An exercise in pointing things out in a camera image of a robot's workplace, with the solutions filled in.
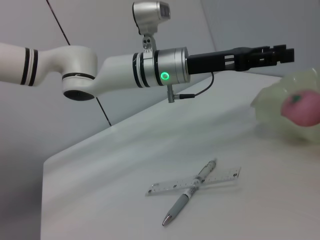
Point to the grey ballpoint pen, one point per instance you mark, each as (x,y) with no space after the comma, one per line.
(182,200)

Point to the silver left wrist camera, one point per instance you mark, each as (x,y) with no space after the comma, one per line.
(150,17)

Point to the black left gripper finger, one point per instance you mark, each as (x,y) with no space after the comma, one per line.
(280,47)
(286,56)

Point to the pale green glass fruit plate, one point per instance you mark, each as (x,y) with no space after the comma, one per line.
(270,110)

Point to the pink toy peach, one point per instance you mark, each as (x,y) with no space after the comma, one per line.
(302,107)

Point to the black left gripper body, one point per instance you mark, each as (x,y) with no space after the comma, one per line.
(212,62)

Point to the transparent plastic ruler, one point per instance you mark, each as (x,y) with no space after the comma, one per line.
(220,177)

